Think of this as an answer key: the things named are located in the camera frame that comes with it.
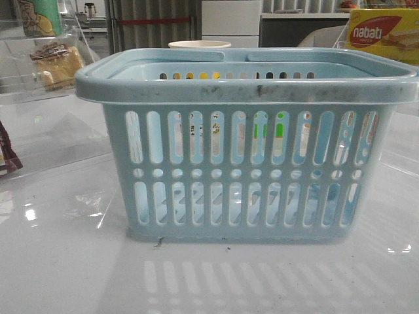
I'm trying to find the bagged sliced bread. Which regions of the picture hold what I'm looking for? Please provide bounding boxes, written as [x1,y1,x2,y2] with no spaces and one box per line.
[29,42,84,91]

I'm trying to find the light blue plastic basket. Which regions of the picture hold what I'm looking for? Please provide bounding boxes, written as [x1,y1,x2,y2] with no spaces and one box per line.
[75,48,418,243]

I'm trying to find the white paper cup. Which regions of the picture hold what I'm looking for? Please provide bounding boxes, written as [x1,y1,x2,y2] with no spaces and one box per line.
[168,40,231,49]

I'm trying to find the white drawer cabinet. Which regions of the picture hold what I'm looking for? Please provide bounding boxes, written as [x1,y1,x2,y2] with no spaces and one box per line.
[201,1,262,48]

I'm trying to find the clear acrylic shelf left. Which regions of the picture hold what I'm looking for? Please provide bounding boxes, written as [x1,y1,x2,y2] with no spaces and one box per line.
[1,1,110,181]

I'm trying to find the dark red snack packet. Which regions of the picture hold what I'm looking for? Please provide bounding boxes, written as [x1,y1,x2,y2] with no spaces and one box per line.
[1,124,23,177]

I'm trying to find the clear acrylic stand right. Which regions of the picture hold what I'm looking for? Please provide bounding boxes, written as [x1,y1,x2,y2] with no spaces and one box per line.
[336,26,418,52]

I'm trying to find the green cartoon printed can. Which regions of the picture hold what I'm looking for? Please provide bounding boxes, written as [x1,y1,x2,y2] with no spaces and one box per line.
[18,0,62,37]

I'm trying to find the yellow nabati wafer box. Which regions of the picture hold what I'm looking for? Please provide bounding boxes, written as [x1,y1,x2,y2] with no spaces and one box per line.
[345,8,418,65]

